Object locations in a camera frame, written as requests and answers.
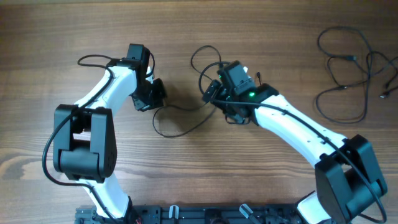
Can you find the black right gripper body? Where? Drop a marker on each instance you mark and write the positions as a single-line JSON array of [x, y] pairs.
[[210, 92]]

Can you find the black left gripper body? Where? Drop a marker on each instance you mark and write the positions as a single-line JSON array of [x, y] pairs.
[[149, 100]]

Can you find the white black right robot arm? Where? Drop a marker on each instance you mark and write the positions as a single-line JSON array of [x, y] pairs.
[[349, 181]]

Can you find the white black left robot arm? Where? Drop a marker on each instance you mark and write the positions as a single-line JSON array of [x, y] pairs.
[[84, 140]]

